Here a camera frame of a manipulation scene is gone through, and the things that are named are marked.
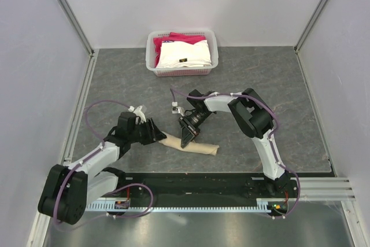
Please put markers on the left aluminium frame post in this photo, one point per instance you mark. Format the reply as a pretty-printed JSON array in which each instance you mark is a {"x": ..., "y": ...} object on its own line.
[{"x": 65, "y": 6}]

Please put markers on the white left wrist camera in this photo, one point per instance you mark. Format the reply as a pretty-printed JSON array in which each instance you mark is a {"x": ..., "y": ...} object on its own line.
[{"x": 139, "y": 111}]

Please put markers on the pink folded garment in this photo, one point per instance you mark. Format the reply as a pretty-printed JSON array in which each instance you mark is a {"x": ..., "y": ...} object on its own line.
[{"x": 174, "y": 37}]

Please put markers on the white plastic basket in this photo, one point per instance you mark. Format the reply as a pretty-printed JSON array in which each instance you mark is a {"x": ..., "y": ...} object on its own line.
[{"x": 183, "y": 71}]

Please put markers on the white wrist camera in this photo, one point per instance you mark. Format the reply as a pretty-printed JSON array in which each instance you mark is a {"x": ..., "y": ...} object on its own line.
[
  {"x": 139, "y": 111},
  {"x": 176, "y": 109}
]

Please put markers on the white folded shirt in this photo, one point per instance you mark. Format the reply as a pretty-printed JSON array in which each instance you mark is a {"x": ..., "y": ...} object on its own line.
[{"x": 181, "y": 54}]

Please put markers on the aluminium frame post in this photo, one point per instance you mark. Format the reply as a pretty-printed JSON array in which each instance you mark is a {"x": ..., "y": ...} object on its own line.
[
  {"x": 319, "y": 9},
  {"x": 65, "y": 6}
]

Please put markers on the beige cloth napkin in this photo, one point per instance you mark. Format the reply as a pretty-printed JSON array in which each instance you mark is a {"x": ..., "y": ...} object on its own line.
[{"x": 193, "y": 147}]

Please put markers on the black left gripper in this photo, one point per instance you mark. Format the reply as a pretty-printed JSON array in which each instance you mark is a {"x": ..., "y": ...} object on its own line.
[{"x": 154, "y": 135}]

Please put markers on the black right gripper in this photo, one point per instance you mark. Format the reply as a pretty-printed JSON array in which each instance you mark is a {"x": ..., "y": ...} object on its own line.
[{"x": 188, "y": 131}]

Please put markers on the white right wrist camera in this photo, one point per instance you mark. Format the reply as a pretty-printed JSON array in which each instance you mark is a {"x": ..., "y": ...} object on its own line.
[{"x": 176, "y": 109}]

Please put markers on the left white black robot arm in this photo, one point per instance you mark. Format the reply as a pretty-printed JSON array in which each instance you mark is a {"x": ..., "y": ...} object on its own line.
[{"x": 69, "y": 189}]

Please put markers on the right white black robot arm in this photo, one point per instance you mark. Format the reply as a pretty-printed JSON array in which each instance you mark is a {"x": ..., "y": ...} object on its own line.
[{"x": 252, "y": 115}]

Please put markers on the right aluminium frame post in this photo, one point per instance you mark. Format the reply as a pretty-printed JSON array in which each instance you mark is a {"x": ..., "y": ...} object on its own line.
[{"x": 319, "y": 9}]

